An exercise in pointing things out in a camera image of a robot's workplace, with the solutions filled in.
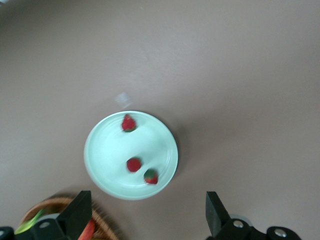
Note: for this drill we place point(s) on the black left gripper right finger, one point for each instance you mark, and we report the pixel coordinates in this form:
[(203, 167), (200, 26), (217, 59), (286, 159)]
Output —
[(215, 215)]

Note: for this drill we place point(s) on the pale green round plate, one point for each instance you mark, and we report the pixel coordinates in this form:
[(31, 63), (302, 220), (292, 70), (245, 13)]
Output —
[(112, 155)]

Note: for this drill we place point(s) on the red strawberry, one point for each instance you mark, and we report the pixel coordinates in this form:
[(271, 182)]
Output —
[(133, 164), (150, 176), (128, 123)]

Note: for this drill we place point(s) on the yellow banana bunch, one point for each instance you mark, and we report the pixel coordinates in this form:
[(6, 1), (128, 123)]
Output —
[(25, 226)]

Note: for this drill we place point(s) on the brown table cover sheet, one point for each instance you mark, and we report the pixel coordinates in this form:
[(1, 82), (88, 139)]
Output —
[(160, 50)]

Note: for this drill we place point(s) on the brown wicker basket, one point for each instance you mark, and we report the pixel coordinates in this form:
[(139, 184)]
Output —
[(102, 220)]

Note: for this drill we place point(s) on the red apple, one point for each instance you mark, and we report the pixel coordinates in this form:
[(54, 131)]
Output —
[(88, 231)]

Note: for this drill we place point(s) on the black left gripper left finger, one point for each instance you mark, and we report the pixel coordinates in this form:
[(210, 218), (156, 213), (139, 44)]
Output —
[(77, 215)]

